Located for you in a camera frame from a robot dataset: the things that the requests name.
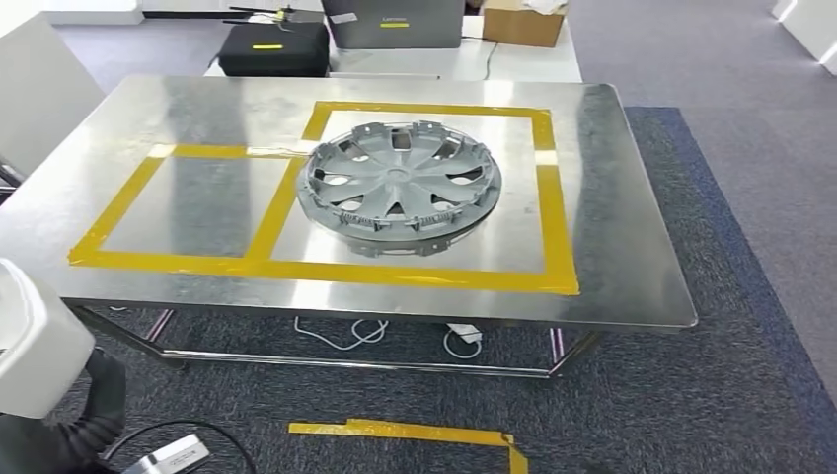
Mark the cardboard box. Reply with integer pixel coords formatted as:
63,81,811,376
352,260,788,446
482,0,569,49

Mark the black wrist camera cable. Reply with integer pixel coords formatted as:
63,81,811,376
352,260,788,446
101,420,258,474

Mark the black carry case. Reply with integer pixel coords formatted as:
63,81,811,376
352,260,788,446
217,21,331,78

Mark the yellow tape on workbench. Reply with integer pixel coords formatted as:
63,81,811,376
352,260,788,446
67,100,581,297

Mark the grey wheel cover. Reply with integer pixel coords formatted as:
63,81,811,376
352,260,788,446
295,119,504,247

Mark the grey laptop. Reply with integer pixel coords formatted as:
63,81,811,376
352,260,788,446
320,0,467,51

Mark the yellow floor tape marking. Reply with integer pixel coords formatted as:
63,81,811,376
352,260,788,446
288,418,530,474

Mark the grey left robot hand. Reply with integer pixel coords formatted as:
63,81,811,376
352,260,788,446
0,347,128,474

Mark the white floor cable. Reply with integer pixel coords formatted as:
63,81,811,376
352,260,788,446
292,315,390,353

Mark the white plastic part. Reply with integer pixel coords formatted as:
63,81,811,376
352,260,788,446
0,258,98,422

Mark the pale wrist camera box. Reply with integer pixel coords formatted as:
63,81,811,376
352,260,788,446
120,434,212,474

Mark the white lit platform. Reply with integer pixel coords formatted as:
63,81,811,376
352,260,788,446
771,0,837,76

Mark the steel workbench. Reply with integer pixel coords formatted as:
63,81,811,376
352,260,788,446
0,73,699,381

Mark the white table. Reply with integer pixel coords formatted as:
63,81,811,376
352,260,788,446
203,13,583,84

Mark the white power strip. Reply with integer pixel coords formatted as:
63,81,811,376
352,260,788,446
443,323,484,359

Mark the white desk with metal legs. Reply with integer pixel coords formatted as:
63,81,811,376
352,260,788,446
0,11,106,204

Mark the black antenna device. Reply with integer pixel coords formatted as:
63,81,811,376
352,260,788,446
222,5,309,32

